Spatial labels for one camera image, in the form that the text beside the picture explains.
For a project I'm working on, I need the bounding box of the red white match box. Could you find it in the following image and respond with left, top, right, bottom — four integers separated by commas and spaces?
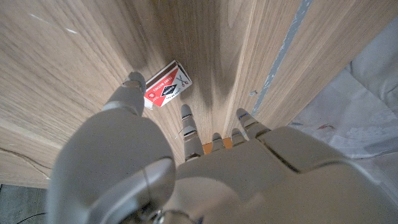
143, 60, 193, 110

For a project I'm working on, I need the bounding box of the wooden block with two holes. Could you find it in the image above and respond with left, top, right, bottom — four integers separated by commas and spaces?
201, 138, 233, 156

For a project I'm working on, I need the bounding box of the grey tape outline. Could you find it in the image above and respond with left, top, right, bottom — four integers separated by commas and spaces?
250, 0, 313, 118

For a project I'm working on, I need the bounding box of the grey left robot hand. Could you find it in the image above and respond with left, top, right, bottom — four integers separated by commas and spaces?
46, 71, 398, 224

